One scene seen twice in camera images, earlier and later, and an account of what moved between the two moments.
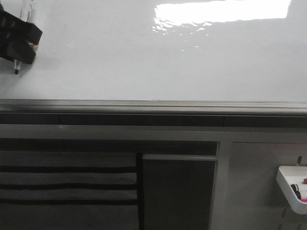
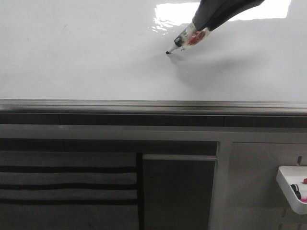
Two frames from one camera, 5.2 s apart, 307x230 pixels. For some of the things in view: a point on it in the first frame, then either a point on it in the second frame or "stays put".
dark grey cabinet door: (177, 191) stays put
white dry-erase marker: (25, 13) -> (189, 37)
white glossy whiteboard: (163, 50) stays put
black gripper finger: (12, 26) -> (205, 9)
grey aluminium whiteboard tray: (153, 107) stays put
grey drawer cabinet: (68, 190) stays put
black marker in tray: (295, 188) stays put
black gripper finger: (16, 49) -> (228, 9)
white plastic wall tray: (288, 175) stays put
